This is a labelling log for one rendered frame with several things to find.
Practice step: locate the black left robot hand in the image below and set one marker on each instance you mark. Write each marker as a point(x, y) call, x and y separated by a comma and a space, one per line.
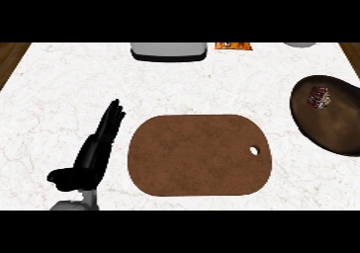
point(92, 154)

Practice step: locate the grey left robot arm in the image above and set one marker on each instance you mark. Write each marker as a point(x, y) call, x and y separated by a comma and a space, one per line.
point(84, 202)

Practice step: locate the brown wooden cutting board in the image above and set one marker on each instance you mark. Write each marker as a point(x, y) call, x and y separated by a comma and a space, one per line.
point(197, 154)

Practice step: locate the red and white cupcake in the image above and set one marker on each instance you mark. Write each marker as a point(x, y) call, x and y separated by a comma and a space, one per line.
point(319, 97)

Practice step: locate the dark brown pan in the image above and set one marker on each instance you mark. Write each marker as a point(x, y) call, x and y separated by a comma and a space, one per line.
point(333, 122)

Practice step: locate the grey and black appliance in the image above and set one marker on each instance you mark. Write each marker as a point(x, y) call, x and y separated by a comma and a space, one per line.
point(168, 52)

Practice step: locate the orange packet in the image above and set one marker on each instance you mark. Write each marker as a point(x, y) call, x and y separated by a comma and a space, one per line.
point(233, 45)

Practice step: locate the grey round object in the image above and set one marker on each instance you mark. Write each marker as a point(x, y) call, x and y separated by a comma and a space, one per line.
point(299, 44)

